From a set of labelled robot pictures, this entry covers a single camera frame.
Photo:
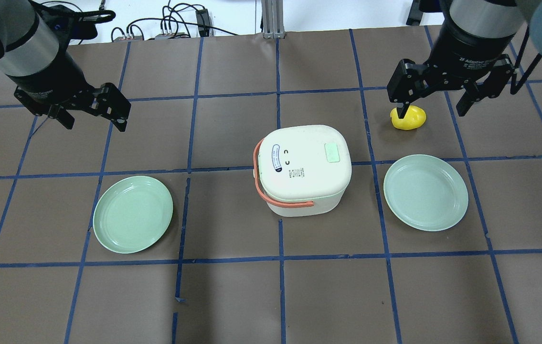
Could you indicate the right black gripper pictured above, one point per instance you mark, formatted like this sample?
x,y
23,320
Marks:
x,y
472,48

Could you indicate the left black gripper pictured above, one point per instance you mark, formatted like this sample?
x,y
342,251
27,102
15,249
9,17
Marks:
x,y
52,79

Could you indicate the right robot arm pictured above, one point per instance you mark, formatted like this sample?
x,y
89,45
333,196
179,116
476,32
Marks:
x,y
527,12

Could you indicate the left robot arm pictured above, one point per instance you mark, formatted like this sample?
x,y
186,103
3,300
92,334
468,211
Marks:
x,y
33,54

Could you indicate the yellow lemon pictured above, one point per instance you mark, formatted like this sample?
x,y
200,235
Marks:
x,y
415,117

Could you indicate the green plate left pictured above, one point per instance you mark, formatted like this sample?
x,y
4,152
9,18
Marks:
x,y
133,214

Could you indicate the green plate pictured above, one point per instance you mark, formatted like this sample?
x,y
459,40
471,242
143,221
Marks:
x,y
425,193
133,214

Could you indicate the green plate right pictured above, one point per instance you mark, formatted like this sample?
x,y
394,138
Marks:
x,y
425,193

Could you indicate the black power adapter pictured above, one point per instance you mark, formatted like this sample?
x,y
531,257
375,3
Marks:
x,y
203,23

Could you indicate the aluminium frame post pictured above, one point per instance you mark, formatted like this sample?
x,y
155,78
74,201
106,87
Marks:
x,y
273,19

